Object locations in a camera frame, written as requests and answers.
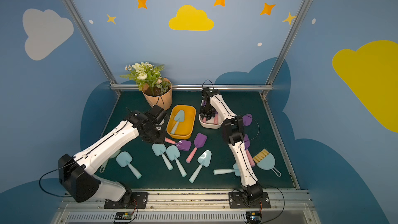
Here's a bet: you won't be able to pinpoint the purple pointed shovel far right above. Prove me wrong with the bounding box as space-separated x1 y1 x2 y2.
243 114 252 127

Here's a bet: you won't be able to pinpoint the aluminium frame post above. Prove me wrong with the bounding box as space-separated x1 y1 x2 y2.
261 0 313 99
61 0 117 86

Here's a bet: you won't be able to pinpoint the purple pointed shovel pink handle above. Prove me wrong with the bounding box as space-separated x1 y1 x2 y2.
200 100 207 122

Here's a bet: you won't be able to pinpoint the circuit board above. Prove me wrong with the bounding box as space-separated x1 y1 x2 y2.
245 211 262 224
114 212 134 223

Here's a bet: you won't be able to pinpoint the yellow plastic storage box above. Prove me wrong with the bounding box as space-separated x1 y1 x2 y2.
166 105 197 140

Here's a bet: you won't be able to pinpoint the blue hand brush tan bristles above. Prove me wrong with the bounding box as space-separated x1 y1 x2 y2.
253 149 282 177

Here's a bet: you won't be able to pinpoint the light blue pointed shovel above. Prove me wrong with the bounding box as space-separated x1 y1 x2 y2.
189 150 212 183
170 110 185 134

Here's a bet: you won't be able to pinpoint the left aluminium frame post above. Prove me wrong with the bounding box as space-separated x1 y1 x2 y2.
61 0 117 86

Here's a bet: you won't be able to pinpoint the purple square shovel lying sideways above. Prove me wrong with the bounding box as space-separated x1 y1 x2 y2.
165 138 192 151

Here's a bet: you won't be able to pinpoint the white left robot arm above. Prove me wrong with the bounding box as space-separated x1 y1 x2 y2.
58 105 169 205

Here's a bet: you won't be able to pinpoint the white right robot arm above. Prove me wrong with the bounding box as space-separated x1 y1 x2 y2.
200 87 263 205

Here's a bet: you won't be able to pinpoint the purple square shovel pink handle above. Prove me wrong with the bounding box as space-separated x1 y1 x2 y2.
186 133 207 163

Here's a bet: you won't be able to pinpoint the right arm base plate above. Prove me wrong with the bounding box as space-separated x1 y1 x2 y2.
228 190 271 208

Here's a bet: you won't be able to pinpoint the potted white flower plant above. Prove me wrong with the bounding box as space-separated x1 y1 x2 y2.
120 62 172 110

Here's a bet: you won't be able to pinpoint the left circuit board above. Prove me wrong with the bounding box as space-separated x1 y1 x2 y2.
114 212 134 223

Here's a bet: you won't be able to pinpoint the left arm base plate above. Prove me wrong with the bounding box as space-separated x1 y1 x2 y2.
104 191 148 209

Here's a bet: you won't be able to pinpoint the right circuit board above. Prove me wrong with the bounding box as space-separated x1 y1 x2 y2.
245 211 262 224

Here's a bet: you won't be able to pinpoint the white plastic storage box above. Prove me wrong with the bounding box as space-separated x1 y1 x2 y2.
199 112 222 129

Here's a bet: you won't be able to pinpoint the aluminium rail front frame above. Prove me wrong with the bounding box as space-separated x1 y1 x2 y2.
52 189 321 224

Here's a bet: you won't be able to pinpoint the right aluminium frame post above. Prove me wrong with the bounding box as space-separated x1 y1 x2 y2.
261 0 313 99

